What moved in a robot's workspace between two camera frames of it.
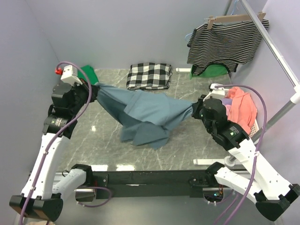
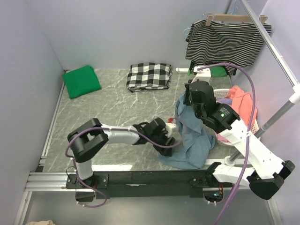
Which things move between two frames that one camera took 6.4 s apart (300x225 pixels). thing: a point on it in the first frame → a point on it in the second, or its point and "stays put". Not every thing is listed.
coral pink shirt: (243, 111) stays put
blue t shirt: (144, 116) → (195, 144)
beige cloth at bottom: (41, 222) stays put
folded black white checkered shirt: (149, 76) stays put
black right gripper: (197, 108) → (187, 94)
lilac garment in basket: (227, 101) stays put
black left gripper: (91, 91) → (167, 145)
